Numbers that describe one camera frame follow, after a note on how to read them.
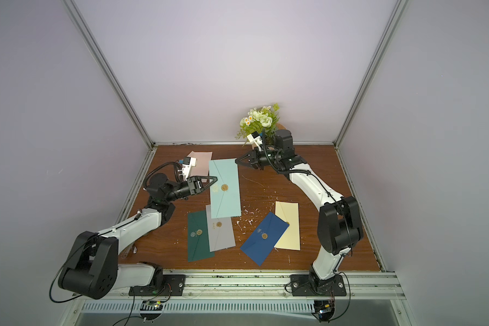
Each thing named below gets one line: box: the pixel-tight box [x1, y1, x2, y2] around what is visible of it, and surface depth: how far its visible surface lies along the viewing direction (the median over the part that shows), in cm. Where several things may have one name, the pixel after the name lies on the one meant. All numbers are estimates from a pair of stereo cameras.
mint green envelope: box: [209, 158, 242, 220], surface depth 74 cm
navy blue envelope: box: [239, 211, 291, 267], surface depth 87 cm
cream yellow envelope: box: [273, 201, 301, 251], surface depth 90 cm
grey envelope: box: [205, 204, 237, 252], surface depth 87 cm
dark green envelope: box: [187, 209, 216, 263], surface depth 87 cm
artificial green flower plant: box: [234, 103, 281, 144], surface depth 89 cm
